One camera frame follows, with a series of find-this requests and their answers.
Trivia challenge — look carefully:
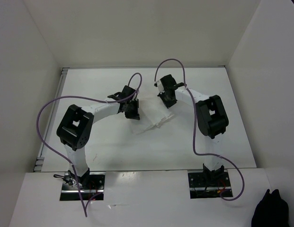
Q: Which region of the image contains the black cloth bag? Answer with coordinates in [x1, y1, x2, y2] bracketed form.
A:
[251, 189, 290, 227]

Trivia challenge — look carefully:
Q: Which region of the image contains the white pleated skirt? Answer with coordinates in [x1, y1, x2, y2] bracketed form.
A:
[130, 97, 174, 134]

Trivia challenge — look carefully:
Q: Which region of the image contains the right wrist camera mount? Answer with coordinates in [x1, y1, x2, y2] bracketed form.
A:
[154, 80, 164, 94]

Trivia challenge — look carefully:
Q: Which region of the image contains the aluminium table frame rail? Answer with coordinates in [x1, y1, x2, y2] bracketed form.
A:
[33, 67, 69, 172]

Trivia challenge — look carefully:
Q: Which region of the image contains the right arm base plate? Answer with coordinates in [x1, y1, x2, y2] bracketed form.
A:
[187, 171, 233, 199]

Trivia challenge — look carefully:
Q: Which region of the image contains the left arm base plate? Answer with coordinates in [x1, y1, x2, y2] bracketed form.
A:
[53, 172, 105, 201]

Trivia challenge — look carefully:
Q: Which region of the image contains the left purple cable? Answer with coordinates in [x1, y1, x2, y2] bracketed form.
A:
[36, 72, 143, 218]

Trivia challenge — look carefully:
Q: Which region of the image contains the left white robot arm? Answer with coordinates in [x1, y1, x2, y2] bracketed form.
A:
[56, 85, 140, 189]

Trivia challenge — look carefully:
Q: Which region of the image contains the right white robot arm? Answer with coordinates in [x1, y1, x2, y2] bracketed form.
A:
[154, 74, 229, 186]

